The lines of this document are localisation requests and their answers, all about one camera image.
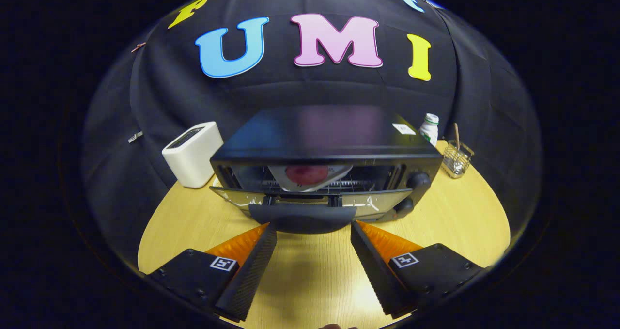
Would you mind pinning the pink ham slice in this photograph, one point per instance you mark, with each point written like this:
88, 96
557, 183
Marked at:
307, 174

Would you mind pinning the white square plate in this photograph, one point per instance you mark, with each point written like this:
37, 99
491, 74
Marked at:
339, 171

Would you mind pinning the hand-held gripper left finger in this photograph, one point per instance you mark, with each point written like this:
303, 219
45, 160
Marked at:
249, 271

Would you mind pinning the pink clip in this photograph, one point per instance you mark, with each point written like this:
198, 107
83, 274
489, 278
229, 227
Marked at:
138, 47

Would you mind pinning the wooden stick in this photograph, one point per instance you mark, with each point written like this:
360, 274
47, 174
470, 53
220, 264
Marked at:
457, 135

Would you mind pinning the silver clip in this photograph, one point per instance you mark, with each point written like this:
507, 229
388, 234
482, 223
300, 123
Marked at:
135, 136

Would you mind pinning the white plastic bottle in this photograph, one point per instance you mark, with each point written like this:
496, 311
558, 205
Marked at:
429, 131

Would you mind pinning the white bread toaster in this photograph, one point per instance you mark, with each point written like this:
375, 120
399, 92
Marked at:
191, 162

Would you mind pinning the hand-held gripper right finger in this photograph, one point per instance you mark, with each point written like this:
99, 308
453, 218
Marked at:
378, 273

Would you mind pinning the black toaster oven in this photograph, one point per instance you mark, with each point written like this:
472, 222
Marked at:
319, 133

